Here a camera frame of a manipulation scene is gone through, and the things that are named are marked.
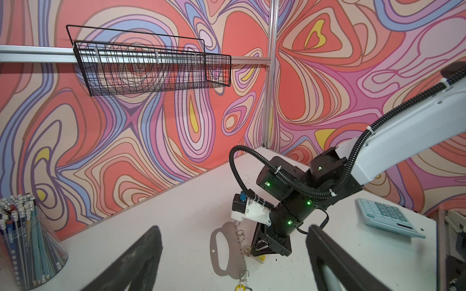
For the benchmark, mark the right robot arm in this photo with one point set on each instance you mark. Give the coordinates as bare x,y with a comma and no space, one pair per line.
429,118

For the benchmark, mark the black wire basket back wall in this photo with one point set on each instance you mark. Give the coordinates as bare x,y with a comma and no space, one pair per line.
124,62

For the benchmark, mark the key with yellow tag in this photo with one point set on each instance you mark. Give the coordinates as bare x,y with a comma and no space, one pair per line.
261,258

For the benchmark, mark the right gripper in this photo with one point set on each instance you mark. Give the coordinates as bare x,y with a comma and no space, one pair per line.
267,242

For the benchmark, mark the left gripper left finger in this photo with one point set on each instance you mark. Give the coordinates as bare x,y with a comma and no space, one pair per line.
134,270

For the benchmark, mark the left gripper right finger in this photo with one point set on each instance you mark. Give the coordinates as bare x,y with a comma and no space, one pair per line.
334,269

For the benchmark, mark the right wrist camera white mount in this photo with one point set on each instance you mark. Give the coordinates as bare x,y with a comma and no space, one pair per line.
246,208

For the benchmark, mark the metal cup of pens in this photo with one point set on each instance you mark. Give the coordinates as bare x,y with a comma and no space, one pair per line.
29,245

